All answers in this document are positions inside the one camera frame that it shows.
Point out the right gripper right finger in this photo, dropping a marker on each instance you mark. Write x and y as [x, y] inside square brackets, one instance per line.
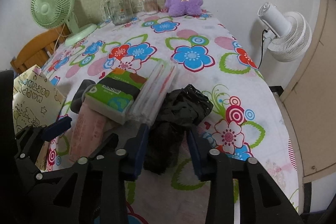
[261, 199]

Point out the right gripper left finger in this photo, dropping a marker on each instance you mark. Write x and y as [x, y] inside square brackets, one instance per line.
[102, 182]

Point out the yellow cartoon storage box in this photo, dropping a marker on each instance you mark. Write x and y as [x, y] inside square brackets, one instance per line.
[36, 101]

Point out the glass mason jar mug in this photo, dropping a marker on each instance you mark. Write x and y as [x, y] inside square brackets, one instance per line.
[120, 11]

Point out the beige door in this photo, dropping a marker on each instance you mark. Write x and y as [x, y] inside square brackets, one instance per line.
[309, 99]

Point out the black plastic bag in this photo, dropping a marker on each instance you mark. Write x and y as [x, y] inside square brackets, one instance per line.
[182, 109]

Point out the green desk fan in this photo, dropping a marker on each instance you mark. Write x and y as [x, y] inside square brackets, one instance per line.
[50, 14]

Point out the grey drawstring pouch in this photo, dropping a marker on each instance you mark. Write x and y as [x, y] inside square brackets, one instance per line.
[79, 96]

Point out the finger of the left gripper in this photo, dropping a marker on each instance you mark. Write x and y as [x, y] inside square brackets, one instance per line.
[31, 139]
[110, 143]

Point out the green tissue pack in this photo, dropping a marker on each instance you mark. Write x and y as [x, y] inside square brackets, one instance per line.
[113, 95]

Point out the pink tissue pack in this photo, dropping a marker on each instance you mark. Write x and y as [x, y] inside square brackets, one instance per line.
[88, 133]

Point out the clear striped plastic pack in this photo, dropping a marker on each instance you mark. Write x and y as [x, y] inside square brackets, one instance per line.
[150, 99]

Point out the white standing fan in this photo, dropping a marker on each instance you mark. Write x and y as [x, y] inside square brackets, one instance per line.
[287, 35]

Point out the toothpick jar orange lid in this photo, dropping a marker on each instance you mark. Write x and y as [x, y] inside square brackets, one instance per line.
[150, 7]

